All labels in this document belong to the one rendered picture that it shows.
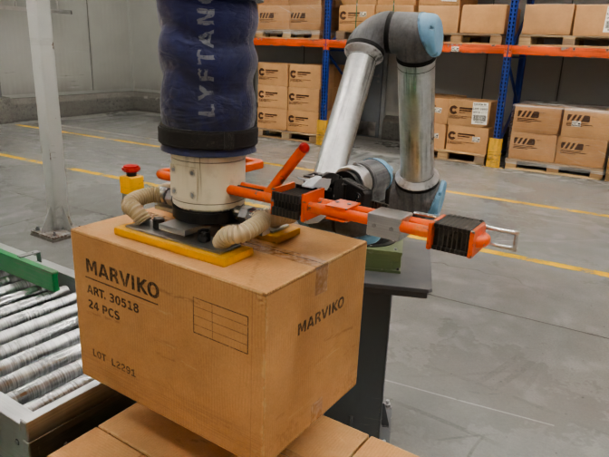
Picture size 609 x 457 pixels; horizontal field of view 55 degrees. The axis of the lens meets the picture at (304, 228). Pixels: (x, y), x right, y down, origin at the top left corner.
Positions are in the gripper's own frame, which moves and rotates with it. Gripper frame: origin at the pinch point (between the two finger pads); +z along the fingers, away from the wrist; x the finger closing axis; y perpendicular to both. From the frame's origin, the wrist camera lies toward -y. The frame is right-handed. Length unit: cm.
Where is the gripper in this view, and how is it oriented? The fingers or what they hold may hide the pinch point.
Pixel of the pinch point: (307, 203)
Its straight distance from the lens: 122.4
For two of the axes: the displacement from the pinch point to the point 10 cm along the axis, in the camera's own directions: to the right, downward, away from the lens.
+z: -5.6, 2.4, -7.9
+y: -8.3, -2.0, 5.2
